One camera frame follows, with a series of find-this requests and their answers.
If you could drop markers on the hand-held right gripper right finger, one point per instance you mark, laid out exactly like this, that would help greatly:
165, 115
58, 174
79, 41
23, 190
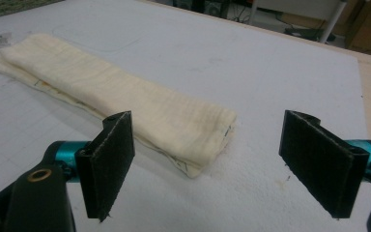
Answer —
322, 161

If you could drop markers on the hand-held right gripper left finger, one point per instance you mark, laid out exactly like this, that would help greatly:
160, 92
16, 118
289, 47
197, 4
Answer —
104, 167

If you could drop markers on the cream cloth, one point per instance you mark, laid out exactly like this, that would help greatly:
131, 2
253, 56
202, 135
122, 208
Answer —
116, 103

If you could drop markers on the black power strip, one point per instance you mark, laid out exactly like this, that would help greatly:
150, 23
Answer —
307, 33

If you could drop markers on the white metal stand leg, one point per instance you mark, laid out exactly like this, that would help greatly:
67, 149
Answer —
332, 21

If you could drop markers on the brown cardboard box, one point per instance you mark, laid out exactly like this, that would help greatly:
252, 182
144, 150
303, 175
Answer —
368, 27

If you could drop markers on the white cloth label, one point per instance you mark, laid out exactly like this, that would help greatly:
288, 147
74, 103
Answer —
0, 40

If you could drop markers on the green carpet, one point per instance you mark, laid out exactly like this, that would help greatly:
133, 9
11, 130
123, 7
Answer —
9, 7

